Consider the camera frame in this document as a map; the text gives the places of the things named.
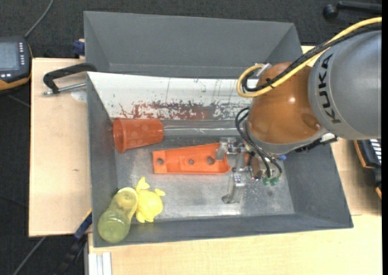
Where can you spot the yellow-green plastic bottle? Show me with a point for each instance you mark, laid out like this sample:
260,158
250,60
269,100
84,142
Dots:
116,216

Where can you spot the grey metal bin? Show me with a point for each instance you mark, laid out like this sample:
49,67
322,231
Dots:
188,46

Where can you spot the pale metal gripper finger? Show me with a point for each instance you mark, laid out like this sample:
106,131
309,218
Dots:
221,152
237,189

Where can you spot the orange plastic cup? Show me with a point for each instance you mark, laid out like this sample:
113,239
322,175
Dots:
138,134

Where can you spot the orange flat block with holes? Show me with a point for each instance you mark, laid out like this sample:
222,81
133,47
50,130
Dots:
182,161

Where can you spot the pale wood flat board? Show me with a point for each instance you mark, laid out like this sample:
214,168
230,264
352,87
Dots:
57,146

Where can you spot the black cylinder on white bracket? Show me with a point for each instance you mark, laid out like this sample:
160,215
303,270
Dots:
329,138

